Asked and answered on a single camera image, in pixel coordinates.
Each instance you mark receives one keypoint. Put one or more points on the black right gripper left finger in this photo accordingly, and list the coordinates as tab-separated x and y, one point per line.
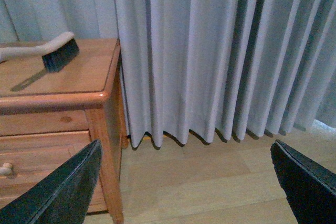
64	195

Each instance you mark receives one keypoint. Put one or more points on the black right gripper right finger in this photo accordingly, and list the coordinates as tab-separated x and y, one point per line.
309	187

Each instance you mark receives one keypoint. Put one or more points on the light grey curtain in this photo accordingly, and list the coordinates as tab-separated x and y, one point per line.
209	66

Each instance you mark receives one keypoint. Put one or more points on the wooden nightstand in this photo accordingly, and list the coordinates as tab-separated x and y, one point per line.
46	118

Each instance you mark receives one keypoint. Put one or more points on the beige hand brush black bristles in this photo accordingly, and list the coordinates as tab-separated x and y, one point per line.
55	54

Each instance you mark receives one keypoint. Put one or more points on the beige drawer knob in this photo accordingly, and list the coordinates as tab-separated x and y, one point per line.
6	169

